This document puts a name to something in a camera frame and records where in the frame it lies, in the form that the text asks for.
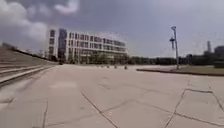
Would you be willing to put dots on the grey concrete slab plaza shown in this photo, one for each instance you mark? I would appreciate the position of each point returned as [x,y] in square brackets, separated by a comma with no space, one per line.
[110,93]

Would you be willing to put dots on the white multi-storey building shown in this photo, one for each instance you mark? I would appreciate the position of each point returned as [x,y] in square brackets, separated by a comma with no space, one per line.
[86,45]

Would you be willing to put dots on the distant row of trees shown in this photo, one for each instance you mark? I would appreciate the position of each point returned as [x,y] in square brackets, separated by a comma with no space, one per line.
[153,60]

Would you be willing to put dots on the tall lamp pole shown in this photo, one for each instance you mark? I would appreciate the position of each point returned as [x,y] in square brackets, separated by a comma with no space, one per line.
[175,50]

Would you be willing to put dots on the flat grass bed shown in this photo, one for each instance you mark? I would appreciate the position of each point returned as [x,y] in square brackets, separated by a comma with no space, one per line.
[196,70]

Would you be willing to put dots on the wide concrete steps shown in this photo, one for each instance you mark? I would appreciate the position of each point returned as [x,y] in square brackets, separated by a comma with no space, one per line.
[16,71]

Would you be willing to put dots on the distant grey building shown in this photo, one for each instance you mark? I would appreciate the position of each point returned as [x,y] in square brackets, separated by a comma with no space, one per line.
[218,55]

